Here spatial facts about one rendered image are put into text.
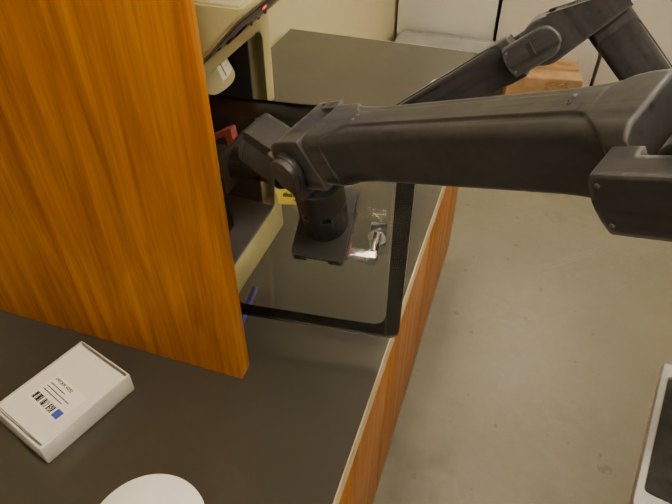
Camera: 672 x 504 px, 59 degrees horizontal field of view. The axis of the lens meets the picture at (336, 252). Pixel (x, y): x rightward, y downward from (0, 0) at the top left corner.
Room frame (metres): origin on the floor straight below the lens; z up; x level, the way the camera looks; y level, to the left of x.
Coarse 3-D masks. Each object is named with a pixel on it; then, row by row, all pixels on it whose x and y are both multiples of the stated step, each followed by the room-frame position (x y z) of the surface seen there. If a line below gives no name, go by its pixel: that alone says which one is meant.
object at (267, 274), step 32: (224, 96) 0.69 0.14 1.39; (224, 128) 0.69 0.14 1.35; (224, 160) 0.69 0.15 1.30; (224, 192) 0.69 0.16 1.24; (256, 192) 0.68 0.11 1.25; (384, 192) 0.64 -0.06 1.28; (256, 224) 0.68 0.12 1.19; (288, 224) 0.67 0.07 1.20; (384, 224) 0.64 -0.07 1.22; (256, 256) 0.68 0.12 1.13; (288, 256) 0.67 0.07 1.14; (384, 256) 0.64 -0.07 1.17; (256, 288) 0.68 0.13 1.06; (288, 288) 0.67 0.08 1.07; (320, 288) 0.66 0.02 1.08; (352, 288) 0.65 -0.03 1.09; (384, 288) 0.64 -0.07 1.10; (288, 320) 0.67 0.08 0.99; (320, 320) 0.66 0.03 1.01; (352, 320) 0.65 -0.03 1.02; (384, 320) 0.64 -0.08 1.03
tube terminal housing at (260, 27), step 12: (264, 24) 0.98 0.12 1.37; (240, 36) 0.90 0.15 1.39; (252, 36) 1.00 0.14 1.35; (264, 36) 0.98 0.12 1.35; (228, 48) 0.86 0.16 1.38; (252, 48) 0.99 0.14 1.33; (264, 48) 0.98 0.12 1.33; (216, 60) 0.82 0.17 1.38; (252, 60) 0.99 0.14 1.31; (264, 60) 0.97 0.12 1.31; (252, 72) 0.99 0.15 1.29; (264, 72) 0.97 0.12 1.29; (264, 84) 1.01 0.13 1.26; (264, 96) 1.01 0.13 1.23
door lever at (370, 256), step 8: (376, 232) 0.64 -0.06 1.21; (368, 240) 0.64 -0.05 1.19; (376, 240) 0.63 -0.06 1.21; (384, 240) 0.64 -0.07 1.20; (352, 248) 0.61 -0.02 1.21; (360, 248) 0.61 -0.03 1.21; (376, 248) 0.61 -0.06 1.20; (352, 256) 0.60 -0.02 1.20; (360, 256) 0.60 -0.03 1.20; (368, 256) 0.60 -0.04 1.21; (376, 256) 0.60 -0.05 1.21; (368, 264) 0.59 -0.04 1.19
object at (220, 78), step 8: (224, 64) 0.89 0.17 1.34; (216, 72) 0.86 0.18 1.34; (224, 72) 0.88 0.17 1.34; (232, 72) 0.91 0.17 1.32; (208, 80) 0.85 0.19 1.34; (216, 80) 0.86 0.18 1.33; (224, 80) 0.87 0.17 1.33; (232, 80) 0.89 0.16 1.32; (208, 88) 0.84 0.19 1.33; (216, 88) 0.85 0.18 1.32; (224, 88) 0.86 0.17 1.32
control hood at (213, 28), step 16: (208, 0) 0.68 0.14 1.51; (224, 0) 0.68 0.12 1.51; (240, 0) 0.68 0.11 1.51; (256, 0) 0.70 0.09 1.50; (208, 16) 0.67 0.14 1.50; (224, 16) 0.67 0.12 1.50; (240, 16) 0.67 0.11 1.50; (208, 32) 0.68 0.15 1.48; (224, 32) 0.67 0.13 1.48; (208, 48) 0.68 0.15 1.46
